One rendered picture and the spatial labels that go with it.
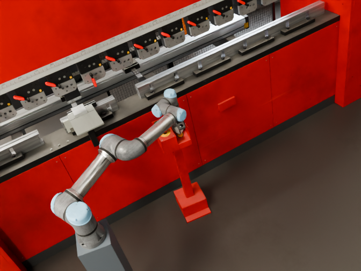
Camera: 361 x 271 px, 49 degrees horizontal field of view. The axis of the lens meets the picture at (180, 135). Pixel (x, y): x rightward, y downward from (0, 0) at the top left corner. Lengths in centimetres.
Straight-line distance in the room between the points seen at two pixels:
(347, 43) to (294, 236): 163
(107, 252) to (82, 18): 134
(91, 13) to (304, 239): 202
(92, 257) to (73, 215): 28
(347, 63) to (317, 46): 35
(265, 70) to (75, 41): 147
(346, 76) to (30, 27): 257
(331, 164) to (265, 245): 92
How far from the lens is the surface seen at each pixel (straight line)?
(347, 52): 364
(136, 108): 279
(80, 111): 274
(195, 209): 311
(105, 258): 226
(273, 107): 347
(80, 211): 207
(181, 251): 298
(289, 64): 336
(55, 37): 251
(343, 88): 385
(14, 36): 247
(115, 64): 267
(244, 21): 342
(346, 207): 314
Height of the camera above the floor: 244
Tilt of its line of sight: 40 degrees down
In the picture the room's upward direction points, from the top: 15 degrees counter-clockwise
